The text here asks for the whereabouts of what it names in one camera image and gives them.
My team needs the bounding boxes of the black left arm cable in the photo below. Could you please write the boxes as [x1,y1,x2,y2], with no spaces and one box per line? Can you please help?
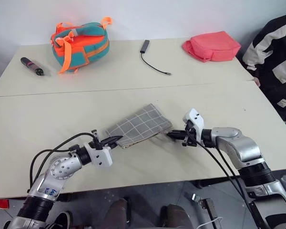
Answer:
[28,132,98,194]

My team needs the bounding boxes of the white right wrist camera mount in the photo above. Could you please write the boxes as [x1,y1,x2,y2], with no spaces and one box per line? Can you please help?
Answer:
[183,108,205,142]

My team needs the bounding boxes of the grey plaid pouch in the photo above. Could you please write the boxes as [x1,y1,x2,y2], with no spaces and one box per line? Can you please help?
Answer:
[105,103,174,150]

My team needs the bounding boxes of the grey USB hub with cable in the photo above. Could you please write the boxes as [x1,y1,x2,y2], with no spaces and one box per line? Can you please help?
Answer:
[139,39,173,77]

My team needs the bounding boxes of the teal and orange backpack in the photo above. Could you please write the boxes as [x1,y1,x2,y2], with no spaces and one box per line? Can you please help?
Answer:
[49,16,113,75]

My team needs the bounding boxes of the dark rounded shape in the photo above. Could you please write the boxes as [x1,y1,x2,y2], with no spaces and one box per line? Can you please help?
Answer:
[104,198,131,229]
[160,204,194,229]

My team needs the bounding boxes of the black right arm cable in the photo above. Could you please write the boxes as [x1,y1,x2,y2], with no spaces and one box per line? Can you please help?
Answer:
[190,133,262,229]

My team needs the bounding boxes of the black and white jacket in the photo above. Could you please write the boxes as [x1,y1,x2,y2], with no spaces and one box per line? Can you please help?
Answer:
[242,12,286,142]

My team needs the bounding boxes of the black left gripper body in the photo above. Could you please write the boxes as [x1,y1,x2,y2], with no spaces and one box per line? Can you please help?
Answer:
[92,130,112,150]

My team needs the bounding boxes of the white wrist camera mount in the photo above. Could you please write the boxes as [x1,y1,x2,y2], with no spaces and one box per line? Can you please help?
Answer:
[83,140,113,169]
[183,108,205,142]

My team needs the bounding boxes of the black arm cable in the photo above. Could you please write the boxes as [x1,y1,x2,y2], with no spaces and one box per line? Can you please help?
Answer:
[28,132,98,194]
[190,133,262,229]

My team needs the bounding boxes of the black shoe with white sole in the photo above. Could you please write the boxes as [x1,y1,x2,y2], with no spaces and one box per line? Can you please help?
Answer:
[49,210,73,229]

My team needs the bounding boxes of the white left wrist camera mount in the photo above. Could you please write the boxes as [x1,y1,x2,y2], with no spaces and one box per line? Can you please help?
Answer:
[83,140,113,169]

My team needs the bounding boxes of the black pen-shaped tool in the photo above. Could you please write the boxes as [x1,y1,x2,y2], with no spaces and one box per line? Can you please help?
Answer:
[20,57,45,77]

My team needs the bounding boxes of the black metal bar with clamp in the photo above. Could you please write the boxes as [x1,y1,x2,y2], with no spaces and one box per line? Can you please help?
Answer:
[191,192,220,229]

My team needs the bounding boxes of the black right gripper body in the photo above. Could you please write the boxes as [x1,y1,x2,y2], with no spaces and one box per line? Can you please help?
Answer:
[181,121,201,147]

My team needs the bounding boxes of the pink fabric bag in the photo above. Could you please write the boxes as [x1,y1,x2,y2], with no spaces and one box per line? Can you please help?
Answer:
[182,31,242,63]

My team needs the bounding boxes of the thin white cable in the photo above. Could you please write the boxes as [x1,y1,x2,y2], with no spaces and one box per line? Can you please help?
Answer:
[197,216,224,229]

